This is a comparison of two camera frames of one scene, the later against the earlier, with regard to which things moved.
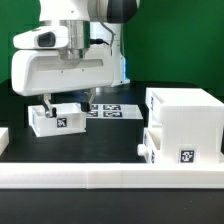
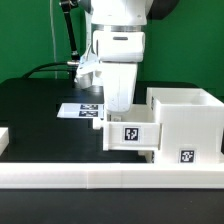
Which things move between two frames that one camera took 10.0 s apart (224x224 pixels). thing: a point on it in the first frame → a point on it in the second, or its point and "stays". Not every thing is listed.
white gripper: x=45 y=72 → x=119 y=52
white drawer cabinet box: x=191 y=122 stays
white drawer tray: x=69 y=118 → x=137 y=130
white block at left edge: x=4 y=139 stays
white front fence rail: x=111 y=175 stays
